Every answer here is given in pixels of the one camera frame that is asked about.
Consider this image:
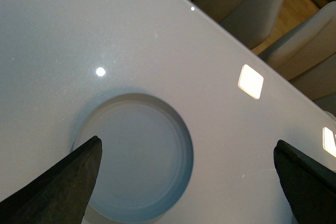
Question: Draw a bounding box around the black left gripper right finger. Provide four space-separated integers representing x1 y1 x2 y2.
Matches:
273 140 335 223

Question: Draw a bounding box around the white round plate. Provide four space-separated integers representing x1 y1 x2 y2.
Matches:
75 93 194 223

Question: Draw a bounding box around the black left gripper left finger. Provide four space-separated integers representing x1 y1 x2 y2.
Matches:
1 136 102 223

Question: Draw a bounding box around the beige chair right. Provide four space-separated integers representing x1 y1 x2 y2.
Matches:
258 2 335 101

